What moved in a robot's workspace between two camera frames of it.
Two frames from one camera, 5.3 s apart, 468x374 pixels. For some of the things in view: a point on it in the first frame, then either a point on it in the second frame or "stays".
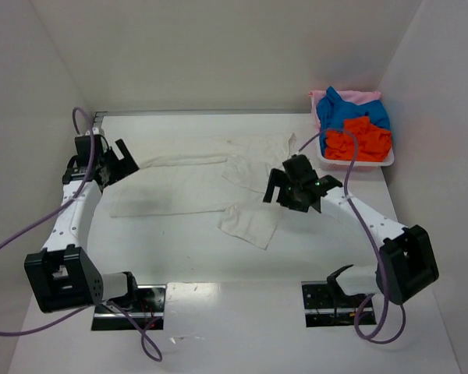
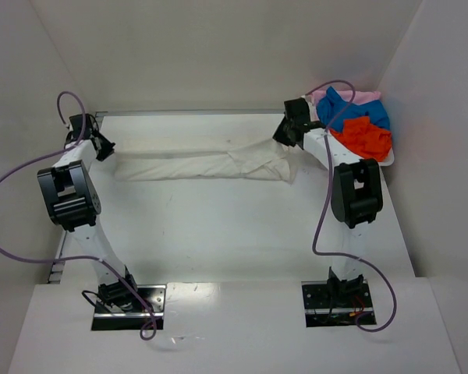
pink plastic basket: [344, 165] stays
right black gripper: [282, 191] to [283, 132]
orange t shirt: [373, 142] stays
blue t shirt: [332, 111] stays
